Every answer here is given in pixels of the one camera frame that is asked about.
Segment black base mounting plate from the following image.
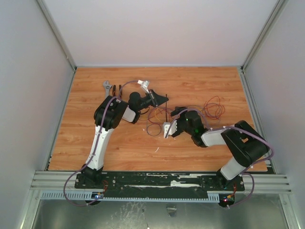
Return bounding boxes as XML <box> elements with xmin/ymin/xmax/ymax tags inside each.
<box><xmin>74</xmin><ymin>172</ymin><xmax>245</xmax><ymax>197</ymax></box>

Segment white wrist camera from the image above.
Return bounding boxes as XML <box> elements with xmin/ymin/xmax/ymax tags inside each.
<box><xmin>163</xmin><ymin>120</ymin><xmax>178</xmax><ymax>138</ymax></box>
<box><xmin>137</xmin><ymin>80</ymin><xmax>150</xmax><ymax>94</ymax></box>

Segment silver adjustable wrench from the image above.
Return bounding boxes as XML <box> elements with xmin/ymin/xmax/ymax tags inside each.
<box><xmin>102</xmin><ymin>80</ymin><xmax>112</xmax><ymax>98</ymax></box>

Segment grey slotted cable duct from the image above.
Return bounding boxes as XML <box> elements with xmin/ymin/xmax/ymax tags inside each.
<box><xmin>40</xmin><ymin>190</ymin><xmax>220</xmax><ymax>203</ymax></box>

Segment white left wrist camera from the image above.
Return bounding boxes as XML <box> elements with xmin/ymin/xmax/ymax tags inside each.
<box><xmin>137</xmin><ymin>80</ymin><xmax>150</xmax><ymax>94</ymax></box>

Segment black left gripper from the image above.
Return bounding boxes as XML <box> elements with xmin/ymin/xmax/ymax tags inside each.
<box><xmin>137</xmin><ymin>89</ymin><xmax>169</xmax><ymax>112</ymax></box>

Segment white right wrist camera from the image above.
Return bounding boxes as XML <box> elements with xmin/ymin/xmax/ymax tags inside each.
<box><xmin>163</xmin><ymin>120</ymin><xmax>178</xmax><ymax>138</ymax></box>

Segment orange handled pliers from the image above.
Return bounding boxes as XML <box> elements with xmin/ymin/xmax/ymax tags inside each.
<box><xmin>112</xmin><ymin>84</ymin><xmax>122</xmax><ymax>97</ymax></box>

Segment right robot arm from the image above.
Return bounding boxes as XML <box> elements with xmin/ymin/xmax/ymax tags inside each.
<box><xmin>163</xmin><ymin>107</ymin><xmax>271</xmax><ymax>190</ymax></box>

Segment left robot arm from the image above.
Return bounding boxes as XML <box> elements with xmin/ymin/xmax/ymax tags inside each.
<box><xmin>81</xmin><ymin>90</ymin><xmax>169</xmax><ymax>188</ymax></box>

